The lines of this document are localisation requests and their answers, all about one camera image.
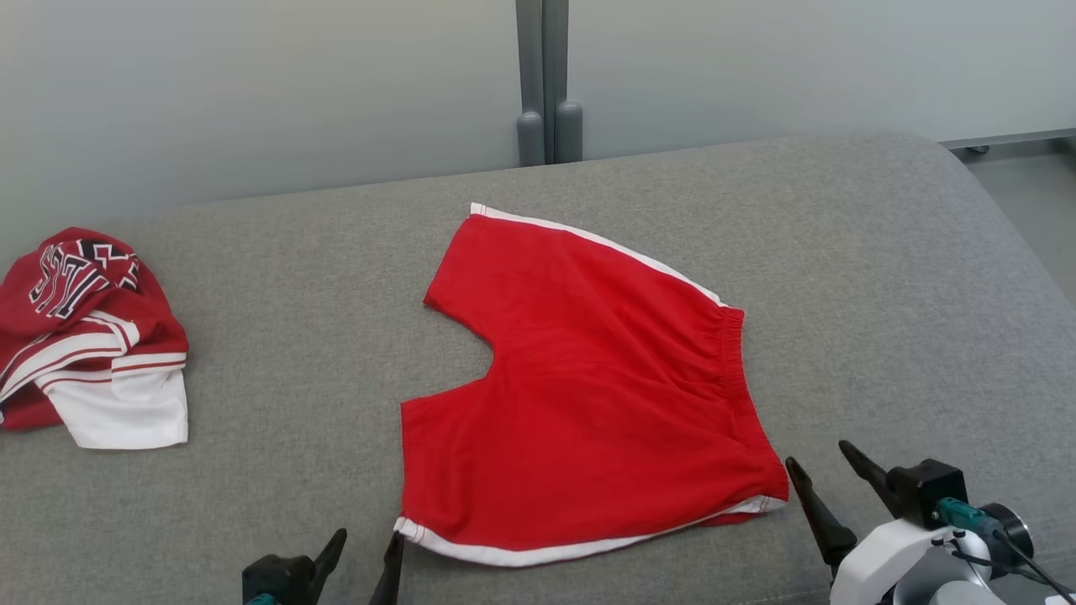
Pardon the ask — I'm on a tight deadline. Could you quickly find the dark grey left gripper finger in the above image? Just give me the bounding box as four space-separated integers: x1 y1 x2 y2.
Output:
368 530 407 605
304 527 349 605

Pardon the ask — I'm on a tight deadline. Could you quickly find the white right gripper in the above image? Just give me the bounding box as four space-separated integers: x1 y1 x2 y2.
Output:
783 439 961 605

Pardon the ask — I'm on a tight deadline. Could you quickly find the red shorts white trim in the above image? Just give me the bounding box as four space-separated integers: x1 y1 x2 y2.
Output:
395 202 791 569

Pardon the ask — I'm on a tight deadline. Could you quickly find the red basketball jersey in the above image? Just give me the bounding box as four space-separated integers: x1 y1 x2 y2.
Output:
0 227 191 450

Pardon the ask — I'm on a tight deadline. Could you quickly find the grey fabric sofa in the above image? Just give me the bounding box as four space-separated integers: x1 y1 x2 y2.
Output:
0 133 1076 605

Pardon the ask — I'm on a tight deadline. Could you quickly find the black cable teal plug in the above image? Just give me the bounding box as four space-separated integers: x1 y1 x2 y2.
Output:
931 496 1076 605

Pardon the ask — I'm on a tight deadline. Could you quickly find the grey partition base rail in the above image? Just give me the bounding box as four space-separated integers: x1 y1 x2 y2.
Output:
936 128 1076 153

